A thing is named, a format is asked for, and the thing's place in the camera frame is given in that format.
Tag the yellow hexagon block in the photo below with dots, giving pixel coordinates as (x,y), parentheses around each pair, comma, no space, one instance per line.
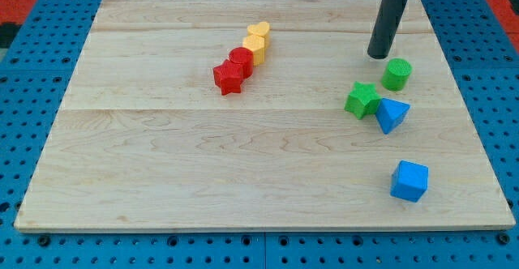
(256,44)

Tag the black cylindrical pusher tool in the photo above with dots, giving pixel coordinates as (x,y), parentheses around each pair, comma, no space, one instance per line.
(385,29)

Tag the light wooden board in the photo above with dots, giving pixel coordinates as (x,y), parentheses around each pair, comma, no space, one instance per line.
(144,141)

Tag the yellow heart block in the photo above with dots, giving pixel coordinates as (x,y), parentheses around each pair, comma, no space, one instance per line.
(261,29)

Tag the red cylinder block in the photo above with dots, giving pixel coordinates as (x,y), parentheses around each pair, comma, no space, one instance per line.
(245,58)

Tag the red star block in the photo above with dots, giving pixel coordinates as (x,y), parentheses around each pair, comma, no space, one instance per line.
(228,76)

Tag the green star block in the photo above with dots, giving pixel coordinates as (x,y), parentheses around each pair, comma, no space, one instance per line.
(362,100)

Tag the blue triangle block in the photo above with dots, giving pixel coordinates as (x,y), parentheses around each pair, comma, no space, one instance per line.
(390,114)

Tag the blue cube block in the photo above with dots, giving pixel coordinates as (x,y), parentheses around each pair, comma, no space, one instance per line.
(409,181)

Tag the green cylinder block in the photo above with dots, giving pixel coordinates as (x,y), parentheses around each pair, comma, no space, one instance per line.
(396,74)

